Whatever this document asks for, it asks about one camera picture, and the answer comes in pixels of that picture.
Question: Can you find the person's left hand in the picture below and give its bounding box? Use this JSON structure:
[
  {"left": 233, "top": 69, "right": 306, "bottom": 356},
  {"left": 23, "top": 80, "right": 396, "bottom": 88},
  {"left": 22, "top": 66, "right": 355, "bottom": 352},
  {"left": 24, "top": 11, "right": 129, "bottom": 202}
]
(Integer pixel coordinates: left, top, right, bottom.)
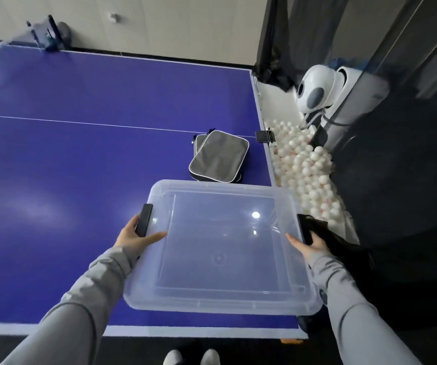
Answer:
[{"left": 114, "top": 215, "right": 168, "bottom": 259}]

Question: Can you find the person's right hand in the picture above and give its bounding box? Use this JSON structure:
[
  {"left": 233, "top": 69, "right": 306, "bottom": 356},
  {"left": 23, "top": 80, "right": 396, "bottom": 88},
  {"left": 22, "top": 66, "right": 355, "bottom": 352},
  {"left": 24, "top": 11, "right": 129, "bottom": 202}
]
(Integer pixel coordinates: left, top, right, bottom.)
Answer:
[{"left": 285, "top": 230, "right": 333, "bottom": 265}]

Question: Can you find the clear plastic lid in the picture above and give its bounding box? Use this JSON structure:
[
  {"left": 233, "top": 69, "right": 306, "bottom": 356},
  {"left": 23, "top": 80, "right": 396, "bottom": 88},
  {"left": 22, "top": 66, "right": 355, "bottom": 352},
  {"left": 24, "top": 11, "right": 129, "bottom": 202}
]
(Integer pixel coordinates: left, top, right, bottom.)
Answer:
[{"left": 122, "top": 179, "right": 324, "bottom": 317}]

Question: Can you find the person's left forearm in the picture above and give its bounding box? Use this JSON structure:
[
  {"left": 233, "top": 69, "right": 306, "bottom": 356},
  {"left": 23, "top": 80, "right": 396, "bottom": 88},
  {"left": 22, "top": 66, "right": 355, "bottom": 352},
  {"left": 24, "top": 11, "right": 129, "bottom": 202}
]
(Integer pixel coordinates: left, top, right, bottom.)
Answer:
[{"left": 0, "top": 246, "right": 142, "bottom": 365}]

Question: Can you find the person's right forearm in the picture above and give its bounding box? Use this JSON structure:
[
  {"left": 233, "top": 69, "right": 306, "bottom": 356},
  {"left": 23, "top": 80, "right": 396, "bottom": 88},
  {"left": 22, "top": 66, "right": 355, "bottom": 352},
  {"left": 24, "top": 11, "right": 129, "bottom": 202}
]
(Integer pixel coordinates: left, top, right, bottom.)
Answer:
[{"left": 308, "top": 251, "right": 424, "bottom": 365}]

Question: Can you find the pile of white balls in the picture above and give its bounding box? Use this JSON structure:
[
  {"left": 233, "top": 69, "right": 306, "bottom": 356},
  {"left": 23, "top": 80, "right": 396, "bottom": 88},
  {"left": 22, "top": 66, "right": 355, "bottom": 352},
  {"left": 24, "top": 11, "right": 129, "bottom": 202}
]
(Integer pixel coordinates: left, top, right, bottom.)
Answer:
[{"left": 268, "top": 119, "right": 350, "bottom": 231}]

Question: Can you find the white shoe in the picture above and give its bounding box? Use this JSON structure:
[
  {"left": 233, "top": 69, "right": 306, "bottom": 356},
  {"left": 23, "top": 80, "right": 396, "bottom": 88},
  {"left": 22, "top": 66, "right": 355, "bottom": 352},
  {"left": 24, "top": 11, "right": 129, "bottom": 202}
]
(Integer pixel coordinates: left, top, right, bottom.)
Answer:
[
  {"left": 200, "top": 348, "right": 221, "bottom": 365},
  {"left": 162, "top": 349, "right": 183, "bottom": 365}
]

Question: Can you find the white ball collection tray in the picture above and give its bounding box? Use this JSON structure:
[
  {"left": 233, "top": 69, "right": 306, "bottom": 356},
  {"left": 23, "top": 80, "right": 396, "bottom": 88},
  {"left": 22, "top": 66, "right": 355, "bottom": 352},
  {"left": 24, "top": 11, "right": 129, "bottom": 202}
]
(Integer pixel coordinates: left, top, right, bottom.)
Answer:
[{"left": 255, "top": 76, "right": 360, "bottom": 246}]

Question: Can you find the white ball serving machine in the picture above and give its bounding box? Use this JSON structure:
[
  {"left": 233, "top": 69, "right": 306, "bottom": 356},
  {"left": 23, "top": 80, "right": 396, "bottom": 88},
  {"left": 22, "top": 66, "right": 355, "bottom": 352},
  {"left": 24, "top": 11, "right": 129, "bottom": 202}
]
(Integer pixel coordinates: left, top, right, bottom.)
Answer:
[{"left": 296, "top": 64, "right": 392, "bottom": 149}]

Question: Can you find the black net post clamp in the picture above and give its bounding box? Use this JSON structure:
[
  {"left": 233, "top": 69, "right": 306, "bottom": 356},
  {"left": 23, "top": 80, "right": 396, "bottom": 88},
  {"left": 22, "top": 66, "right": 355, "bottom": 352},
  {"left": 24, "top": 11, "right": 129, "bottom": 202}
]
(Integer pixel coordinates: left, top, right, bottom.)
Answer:
[{"left": 27, "top": 15, "right": 71, "bottom": 52}]

